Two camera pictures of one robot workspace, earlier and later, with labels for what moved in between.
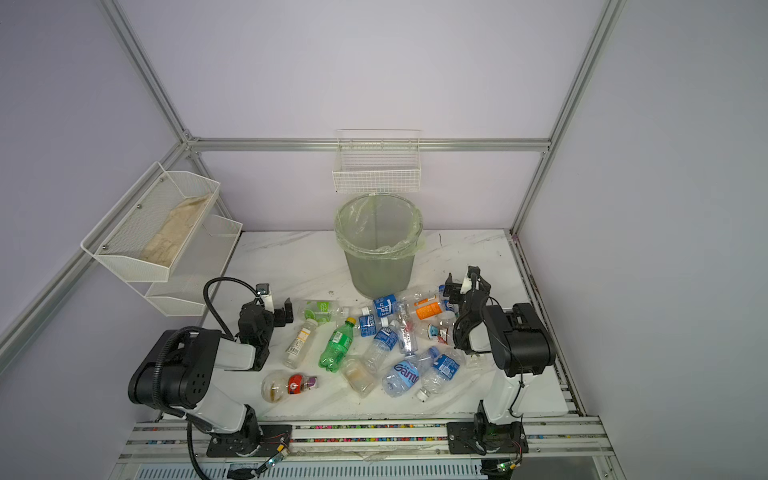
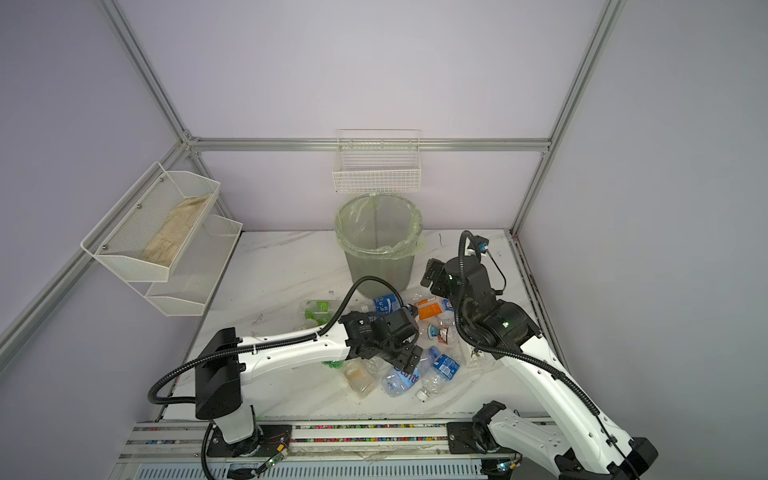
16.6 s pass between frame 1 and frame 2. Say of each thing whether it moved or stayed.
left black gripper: moved
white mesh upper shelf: stayed
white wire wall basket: stayed
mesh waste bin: stayed
